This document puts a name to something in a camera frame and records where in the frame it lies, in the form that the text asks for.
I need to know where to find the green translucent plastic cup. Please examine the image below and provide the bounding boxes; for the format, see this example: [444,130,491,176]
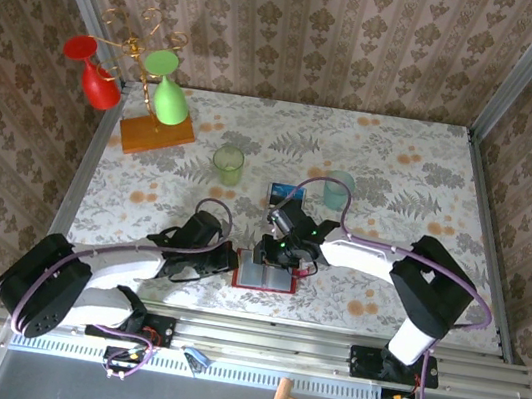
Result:
[209,143,249,189]

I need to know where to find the red plastic goblet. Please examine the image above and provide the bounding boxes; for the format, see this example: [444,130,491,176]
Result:
[53,31,131,114]

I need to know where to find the gold wire rack wooden base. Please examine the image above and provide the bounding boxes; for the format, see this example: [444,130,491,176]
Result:
[80,0,216,165]

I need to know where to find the white perforated metal strip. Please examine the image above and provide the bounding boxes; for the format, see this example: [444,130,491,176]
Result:
[7,324,385,399]

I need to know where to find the aluminium side rail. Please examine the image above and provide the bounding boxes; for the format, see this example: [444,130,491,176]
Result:
[23,68,132,300]
[431,127,532,367]

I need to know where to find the teal translucent plastic cup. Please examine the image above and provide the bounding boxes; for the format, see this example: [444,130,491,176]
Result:
[319,168,358,213]

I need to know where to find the red leather card holder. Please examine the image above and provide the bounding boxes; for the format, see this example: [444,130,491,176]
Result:
[230,247,312,300]

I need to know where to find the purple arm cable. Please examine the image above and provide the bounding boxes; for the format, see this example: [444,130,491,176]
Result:
[4,169,239,395]
[262,172,510,399]

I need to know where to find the clear acrylic card box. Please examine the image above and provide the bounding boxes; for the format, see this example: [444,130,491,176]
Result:
[261,179,311,227]

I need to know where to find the aluminium cross rail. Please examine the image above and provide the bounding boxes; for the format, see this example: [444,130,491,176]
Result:
[0,274,532,399]

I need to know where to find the green plastic goblet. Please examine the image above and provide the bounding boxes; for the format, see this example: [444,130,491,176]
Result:
[135,47,200,129]

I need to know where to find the red power wires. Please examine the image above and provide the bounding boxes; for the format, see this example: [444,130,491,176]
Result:
[139,324,164,346]

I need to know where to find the floral patterned table cover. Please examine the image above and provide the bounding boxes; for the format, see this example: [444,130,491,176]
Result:
[47,66,532,359]

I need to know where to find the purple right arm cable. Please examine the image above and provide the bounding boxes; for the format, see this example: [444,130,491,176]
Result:
[262,172,510,399]

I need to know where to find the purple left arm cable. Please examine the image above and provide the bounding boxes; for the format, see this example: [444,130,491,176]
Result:
[4,169,239,395]

